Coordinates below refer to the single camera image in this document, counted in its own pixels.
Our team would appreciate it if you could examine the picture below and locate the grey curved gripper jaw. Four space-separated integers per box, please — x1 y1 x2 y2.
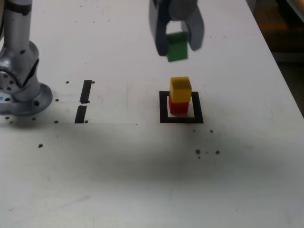
149 0 174 57
170 0 205 52

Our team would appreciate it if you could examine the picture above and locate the green cube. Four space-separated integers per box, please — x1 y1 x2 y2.
166 31 189 63

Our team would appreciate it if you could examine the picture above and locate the yellow cube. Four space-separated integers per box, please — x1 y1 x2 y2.
170 76 192 103

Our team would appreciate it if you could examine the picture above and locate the red cube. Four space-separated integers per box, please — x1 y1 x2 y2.
168 96 190 115

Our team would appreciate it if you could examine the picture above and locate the black tape square outline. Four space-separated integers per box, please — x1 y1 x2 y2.
159 91 204 124

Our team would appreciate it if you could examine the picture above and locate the black tape strip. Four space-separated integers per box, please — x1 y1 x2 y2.
74 79 93 124

